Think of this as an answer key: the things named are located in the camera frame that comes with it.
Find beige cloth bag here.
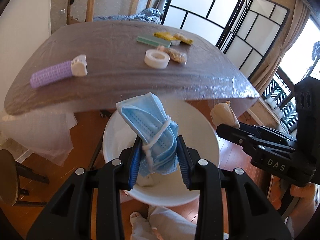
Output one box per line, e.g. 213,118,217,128
210,101,240,128

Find blue surgical face mask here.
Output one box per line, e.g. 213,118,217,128
116,92,179,177

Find clear bag of snacks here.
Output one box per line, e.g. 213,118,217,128
157,46,187,64

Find white tape roll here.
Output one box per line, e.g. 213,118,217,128
144,49,170,69

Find yellow tissue pack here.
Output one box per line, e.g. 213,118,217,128
153,32,181,46

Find green sanding block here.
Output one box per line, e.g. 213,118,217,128
136,35,171,48

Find purple hair roller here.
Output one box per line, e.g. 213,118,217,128
30,54,88,89

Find yellow snack wrapper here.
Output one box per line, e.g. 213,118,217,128
174,33,194,46

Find white round trash bin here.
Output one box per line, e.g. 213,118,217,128
103,93,219,207

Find person's right hand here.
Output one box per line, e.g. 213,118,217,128
269,176,317,218

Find round wooden stool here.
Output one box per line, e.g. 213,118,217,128
0,149,49,206

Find black framed shoji screen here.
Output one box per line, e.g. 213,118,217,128
162,0,290,79

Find beige curtain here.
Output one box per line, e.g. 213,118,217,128
250,0,311,94

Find grey rumpled duvet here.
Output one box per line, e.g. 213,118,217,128
93,8,162,24

